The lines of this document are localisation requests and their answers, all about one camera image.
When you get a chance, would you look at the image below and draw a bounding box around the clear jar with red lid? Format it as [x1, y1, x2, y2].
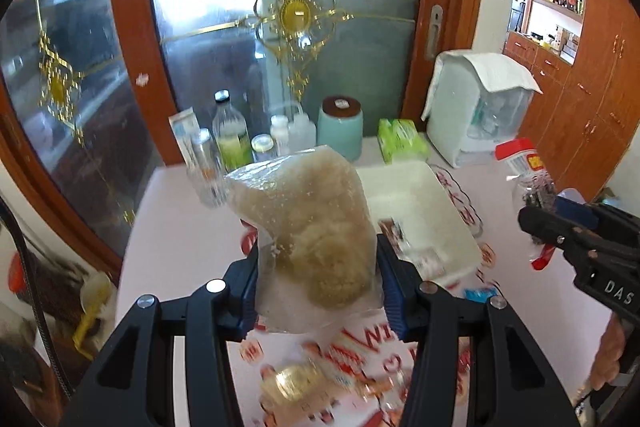
[495, 138, 556, 211]

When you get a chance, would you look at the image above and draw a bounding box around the clear bag of beige snack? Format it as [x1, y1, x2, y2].
[226, 146, 382, 334]

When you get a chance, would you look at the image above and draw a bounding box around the person's right hand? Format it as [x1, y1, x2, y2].
[589, 313, 626, 390]

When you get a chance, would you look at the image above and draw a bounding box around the small blue candy wrapper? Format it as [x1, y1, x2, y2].
[463, 287, 500, 303]

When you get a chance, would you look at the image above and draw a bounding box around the white rectangular plastic tray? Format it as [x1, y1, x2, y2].
[356, 161, 482, 287]

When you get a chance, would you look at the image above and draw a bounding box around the white countertop appliance with cloth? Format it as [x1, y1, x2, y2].
[421, 50, 542, 168]

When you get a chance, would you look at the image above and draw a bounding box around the pink printed table mat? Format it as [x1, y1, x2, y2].
[118, 146, 610, 426]

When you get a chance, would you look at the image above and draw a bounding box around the green tissue pack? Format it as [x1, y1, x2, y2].
[378, 119, 431, 165]

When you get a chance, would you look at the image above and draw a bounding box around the gold wrapped candy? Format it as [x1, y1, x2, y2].
[259, 362, 345, 416]

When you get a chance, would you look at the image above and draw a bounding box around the wooden cabinet with shelves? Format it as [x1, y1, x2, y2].
[503, 0, 639, 200]

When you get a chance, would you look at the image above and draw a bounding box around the crystal drinking glass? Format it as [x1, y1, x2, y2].
[188, 151, 228, 208]

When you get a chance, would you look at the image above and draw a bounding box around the teal ceramic canister brown lid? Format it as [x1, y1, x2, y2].
[317, 95, 363, 161]

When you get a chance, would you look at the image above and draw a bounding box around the silver metal tin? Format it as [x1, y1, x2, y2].
[191, 128, 215, 168]

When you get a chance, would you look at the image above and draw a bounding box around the translucent squeeze bottle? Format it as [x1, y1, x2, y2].
[288, 104, 317, 153]

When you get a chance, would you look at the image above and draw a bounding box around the white blue carton box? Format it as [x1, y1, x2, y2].
[168, 107, 200, 168]

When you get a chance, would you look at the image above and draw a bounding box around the clear bottle green label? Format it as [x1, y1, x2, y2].
[212, 90, 253, 172]

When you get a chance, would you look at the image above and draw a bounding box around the small glass jar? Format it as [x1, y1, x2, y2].
[250, 133, 278, 162]

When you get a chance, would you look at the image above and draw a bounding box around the small white pill bottle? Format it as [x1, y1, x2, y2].
[270, 115, 290, 156]

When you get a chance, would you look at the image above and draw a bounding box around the wooden framed glass door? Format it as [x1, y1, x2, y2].
[1, 0, 480, 274]

